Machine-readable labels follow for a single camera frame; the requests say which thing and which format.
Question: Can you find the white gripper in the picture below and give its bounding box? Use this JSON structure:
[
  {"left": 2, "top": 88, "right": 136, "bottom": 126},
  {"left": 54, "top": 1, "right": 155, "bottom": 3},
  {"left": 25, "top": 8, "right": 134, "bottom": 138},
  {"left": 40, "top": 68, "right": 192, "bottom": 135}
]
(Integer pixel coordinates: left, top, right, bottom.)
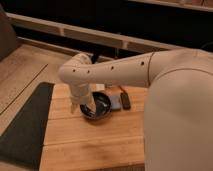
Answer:
[{"left": 69, "top": 83, "right": 96, "bottom": 116}]

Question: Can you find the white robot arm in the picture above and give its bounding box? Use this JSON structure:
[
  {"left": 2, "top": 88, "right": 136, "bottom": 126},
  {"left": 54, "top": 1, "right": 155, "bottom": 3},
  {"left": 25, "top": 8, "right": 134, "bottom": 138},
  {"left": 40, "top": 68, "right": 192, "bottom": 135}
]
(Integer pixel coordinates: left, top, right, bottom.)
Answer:
[{"left": 59, "top": 49, "right": 213, "bottom": 171}]

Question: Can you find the dark round bowl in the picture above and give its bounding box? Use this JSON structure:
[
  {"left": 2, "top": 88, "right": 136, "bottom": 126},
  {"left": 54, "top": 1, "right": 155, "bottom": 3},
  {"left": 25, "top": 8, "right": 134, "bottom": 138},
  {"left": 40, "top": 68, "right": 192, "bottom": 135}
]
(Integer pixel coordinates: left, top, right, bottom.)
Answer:
[{"left": 80, "top": 92, "right": 111, "bottom": 120}]

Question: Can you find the black remote control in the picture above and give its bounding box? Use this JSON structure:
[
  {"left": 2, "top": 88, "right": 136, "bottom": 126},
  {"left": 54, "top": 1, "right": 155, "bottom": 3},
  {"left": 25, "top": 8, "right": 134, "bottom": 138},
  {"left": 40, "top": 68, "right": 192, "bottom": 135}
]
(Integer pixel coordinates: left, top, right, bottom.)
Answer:
[{"left": 120, "top": 93, "right": 131, "bottom": 110}]

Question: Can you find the dark floor mat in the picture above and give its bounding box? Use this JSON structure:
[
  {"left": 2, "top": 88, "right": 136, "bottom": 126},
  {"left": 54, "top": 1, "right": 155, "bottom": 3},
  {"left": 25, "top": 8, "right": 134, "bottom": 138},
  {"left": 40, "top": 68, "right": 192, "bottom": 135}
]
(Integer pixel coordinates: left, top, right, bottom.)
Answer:
[{"left": 0, "top": 82, "right": 54, "bottom": 169}]

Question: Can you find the dark grey sofa corner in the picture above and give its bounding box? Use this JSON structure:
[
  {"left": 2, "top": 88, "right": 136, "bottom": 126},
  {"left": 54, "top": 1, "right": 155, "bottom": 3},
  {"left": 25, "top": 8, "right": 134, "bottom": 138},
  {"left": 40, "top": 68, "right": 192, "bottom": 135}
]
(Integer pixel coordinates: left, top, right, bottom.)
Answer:
[{"left": 0, "top": 4, "right": 20, "bottom": 61}]

